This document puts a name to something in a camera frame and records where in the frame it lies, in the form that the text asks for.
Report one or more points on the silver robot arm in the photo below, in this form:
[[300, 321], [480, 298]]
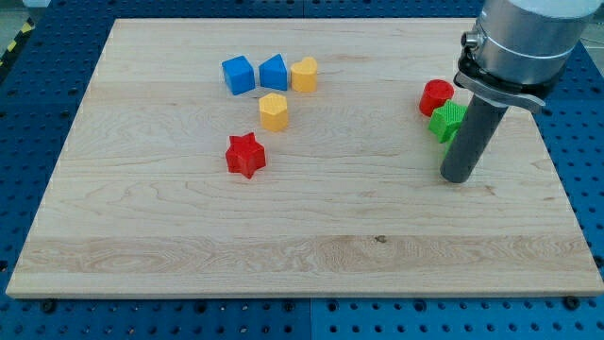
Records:
[[516, 51]]

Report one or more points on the yellow heart block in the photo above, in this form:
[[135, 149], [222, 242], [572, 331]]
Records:
[[304, 75]]

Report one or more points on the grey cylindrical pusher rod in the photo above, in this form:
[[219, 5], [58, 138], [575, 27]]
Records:
[[477, 129]]

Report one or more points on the blue triangle block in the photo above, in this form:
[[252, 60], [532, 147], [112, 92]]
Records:
[[274, 73]]

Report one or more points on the light wooden board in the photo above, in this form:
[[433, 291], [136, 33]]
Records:
[[350, 203]]

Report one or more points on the blue cube block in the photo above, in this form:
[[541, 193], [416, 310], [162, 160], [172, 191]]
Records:
[[239, 75]]

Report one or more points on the green star block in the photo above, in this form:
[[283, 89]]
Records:
[[446, 120]]

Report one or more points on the red star block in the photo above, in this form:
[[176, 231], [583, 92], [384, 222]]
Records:
[[245, 155]]

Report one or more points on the yellow hexagon block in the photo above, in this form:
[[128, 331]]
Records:
[[274, 114]]

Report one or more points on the red cylinder block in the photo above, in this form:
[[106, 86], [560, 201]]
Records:
[[436, 92]]

